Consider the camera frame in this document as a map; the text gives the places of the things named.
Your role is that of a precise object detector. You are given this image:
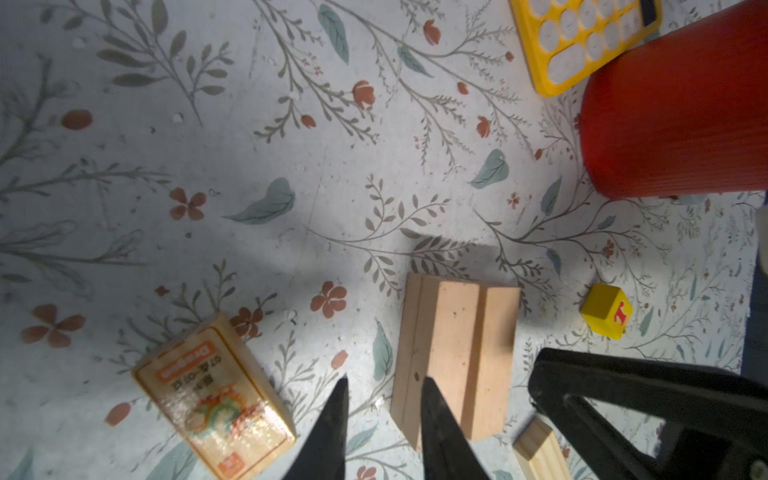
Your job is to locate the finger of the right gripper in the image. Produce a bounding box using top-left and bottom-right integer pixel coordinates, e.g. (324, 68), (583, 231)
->
(528, 348), (767, 479)

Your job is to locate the plain wood block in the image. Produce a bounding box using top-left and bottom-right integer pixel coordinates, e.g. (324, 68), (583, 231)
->
(461, 285), (520, 441)

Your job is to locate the yellow letter cube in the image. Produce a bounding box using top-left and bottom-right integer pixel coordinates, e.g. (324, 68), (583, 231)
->
(580, 284), (633, 340)

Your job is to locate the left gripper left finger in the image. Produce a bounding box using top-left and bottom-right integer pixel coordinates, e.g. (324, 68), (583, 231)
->
(284, 376), (349, 480)

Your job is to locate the printed dragon wood block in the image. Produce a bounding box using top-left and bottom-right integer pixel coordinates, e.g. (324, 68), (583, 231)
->
(132, 313), (297, 479)

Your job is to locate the grooved light wood block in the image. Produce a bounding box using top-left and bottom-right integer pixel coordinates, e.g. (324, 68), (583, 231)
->
(513, 417), (572, 480)

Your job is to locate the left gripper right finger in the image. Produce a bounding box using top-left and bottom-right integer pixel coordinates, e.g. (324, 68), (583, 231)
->
(420, 377), (489, 480)

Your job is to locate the red pencil cup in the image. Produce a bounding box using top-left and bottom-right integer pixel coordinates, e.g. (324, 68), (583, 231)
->
(580, 1), (767, 199)

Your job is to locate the yellow calculator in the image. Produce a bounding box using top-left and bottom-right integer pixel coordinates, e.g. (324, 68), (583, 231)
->
(509, 0), (662, 97)

